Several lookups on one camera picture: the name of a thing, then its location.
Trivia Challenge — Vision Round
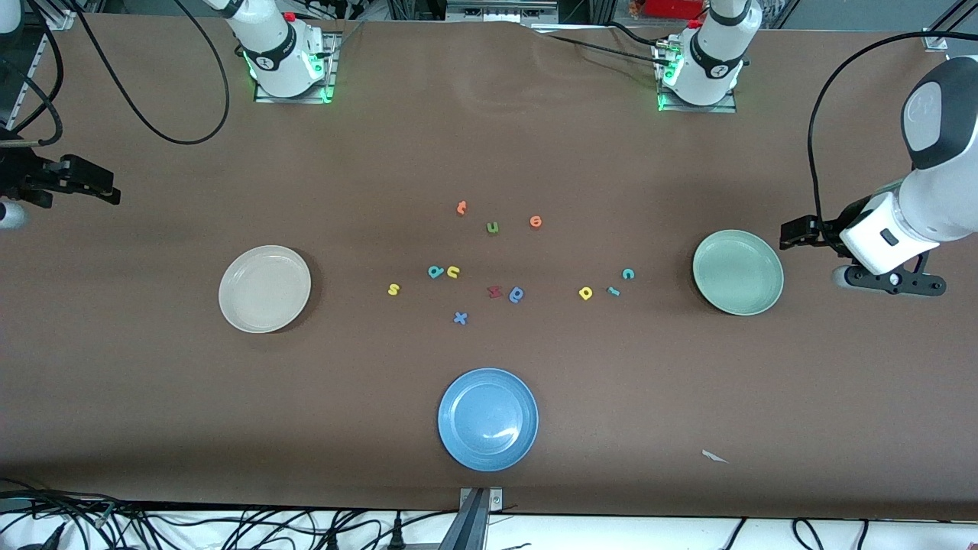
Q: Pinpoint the black floor cable tangle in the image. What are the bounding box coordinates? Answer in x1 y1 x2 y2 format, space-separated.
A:
0 477 459 550

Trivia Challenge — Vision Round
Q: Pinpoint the red box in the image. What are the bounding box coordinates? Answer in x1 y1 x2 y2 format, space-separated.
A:
640 0 705 21

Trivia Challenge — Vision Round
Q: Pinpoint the black cable on table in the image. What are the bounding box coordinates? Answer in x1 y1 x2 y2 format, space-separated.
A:
531 21 677 70

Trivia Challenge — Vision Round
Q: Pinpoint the black floor cable loop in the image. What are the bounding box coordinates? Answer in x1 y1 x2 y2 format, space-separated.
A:
792 517 829 550

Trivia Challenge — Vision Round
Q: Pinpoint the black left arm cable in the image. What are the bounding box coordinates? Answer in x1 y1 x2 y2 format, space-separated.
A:
808 31 978 245

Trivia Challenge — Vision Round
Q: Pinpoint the beige round plate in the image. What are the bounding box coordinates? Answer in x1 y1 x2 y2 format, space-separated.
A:
218 244 313 335

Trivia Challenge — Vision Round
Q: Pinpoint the metal table edge bracket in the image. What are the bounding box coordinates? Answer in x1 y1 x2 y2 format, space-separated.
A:
439 487 505 550

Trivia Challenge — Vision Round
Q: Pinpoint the blue round plate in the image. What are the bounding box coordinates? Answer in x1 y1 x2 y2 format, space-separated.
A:
437 367 540 473

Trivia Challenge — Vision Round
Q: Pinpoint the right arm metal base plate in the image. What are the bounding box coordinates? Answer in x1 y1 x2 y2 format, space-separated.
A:
254 31 338 105

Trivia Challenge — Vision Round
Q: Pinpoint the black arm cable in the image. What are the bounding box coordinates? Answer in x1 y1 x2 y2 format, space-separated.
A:
808 31 978 245
73 0 232 146

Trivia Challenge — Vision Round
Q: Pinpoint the green round plate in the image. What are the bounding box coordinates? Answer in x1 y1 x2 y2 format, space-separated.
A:
692 229 785 316

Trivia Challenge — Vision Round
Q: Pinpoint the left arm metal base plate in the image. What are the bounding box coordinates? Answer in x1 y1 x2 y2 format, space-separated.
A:
656 38 739 114

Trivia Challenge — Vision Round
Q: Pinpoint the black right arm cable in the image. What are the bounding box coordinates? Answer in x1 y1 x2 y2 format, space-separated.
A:
73 0 232 146

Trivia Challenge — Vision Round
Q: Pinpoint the aluminium frame rail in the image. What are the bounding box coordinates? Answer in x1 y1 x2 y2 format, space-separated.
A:
921 0 978 53
0 8 77 150

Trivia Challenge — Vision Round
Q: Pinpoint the grey metal box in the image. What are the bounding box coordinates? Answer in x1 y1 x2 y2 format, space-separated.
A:
445 0 560 25

